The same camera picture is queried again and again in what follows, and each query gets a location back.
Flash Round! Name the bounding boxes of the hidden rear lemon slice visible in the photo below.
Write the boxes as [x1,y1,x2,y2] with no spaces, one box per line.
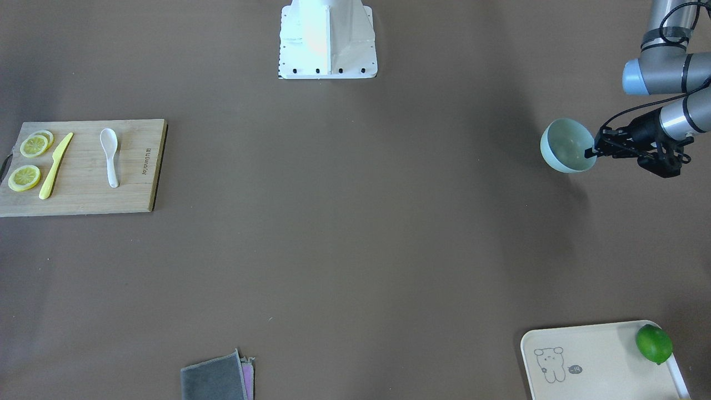
[31,130,55,148]

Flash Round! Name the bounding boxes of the white ceramic spoon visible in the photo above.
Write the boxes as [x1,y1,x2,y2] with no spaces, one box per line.
[99,128,119,189]

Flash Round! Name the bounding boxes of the yellow plastic knife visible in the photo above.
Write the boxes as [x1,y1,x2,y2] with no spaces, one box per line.
[38,132,74,200]

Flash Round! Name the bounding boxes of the upper lemon slice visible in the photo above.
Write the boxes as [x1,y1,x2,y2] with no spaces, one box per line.
[20,134,50,158]

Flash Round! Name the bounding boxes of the bamboo cutting board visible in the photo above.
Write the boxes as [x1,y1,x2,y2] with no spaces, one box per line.
[1,119,167,217]

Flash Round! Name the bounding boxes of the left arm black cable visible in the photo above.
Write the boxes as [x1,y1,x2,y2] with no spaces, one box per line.
[600,0,711,134]

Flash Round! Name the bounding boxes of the lower lemon slice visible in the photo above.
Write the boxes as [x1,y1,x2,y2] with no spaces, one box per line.
[8,164,42,192]

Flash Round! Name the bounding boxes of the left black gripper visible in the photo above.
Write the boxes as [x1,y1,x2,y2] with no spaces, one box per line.
[584,109,694,179]

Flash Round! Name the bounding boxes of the green lime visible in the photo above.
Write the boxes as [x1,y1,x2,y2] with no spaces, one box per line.
[635,324,673,365]

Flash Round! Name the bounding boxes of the grey folded cloth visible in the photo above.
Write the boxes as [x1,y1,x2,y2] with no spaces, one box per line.
[181,349,256,399]

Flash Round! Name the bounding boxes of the cream tray with bear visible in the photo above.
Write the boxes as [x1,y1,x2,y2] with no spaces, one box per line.
[520,321,690,399]

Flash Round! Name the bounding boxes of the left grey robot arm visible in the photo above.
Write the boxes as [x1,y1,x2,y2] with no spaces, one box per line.
[584,1,710,178]

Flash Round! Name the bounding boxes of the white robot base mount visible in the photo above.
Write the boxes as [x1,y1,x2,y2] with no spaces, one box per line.
[278,1,378,79]

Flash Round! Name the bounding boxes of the light green bowl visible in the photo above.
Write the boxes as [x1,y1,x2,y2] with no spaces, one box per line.
[540,117,597,174]

